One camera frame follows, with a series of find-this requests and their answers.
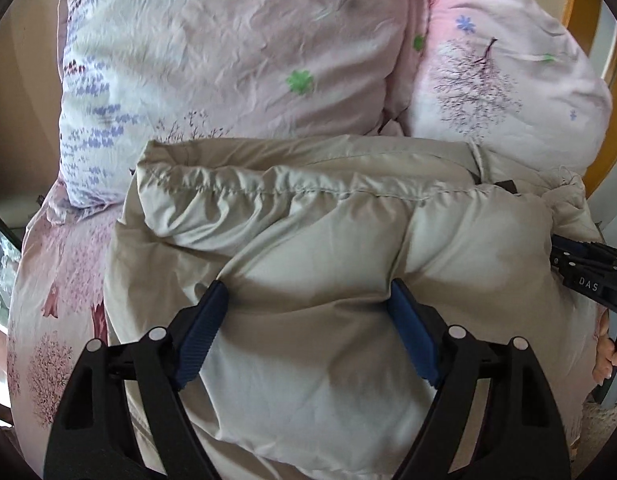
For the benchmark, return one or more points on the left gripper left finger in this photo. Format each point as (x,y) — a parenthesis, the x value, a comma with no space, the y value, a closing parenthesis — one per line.
(92,436)

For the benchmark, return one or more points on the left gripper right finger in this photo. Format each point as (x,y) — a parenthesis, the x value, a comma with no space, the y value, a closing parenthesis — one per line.
(493,416)

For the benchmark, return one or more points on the beige puffer jacket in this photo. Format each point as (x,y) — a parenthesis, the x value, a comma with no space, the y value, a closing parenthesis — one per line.
(307,377)

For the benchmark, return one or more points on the person's right hand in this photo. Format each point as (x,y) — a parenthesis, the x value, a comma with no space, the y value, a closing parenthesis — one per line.
(606,353)

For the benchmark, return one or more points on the pink cherry blossom bedsheet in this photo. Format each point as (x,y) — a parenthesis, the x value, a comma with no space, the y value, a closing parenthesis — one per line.
(56,307)

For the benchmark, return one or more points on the small pink floral pillow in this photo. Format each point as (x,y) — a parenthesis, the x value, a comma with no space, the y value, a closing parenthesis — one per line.
(502,74)

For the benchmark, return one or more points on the large pink floral pillow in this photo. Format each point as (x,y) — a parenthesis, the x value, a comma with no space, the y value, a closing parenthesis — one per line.
(134,71)

